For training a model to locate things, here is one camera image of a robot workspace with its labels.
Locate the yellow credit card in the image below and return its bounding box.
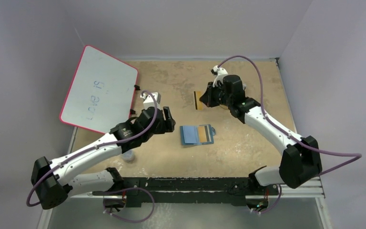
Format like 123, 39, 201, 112
197, 125, 212, 144
193, 91, 203, 110

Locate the blue leather card holder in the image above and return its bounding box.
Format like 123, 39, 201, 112
180, 124, 216, 146

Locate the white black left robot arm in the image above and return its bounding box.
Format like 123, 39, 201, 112
26, 106, 176, 209

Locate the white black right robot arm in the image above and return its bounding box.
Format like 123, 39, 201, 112
199, 75, 322, 194

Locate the pink framed whiteboard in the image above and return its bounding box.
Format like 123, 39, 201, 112
59, 45, 138, 133

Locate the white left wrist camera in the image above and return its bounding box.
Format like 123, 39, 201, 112
140, 92, 161, 109

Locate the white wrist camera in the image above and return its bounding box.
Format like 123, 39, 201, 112
140, 92, 161, 109
211, 65, 228, 87

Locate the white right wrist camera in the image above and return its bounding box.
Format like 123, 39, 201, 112
211, 65, 228, 87

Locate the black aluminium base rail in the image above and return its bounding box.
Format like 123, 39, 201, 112
74, 177, 324, 211

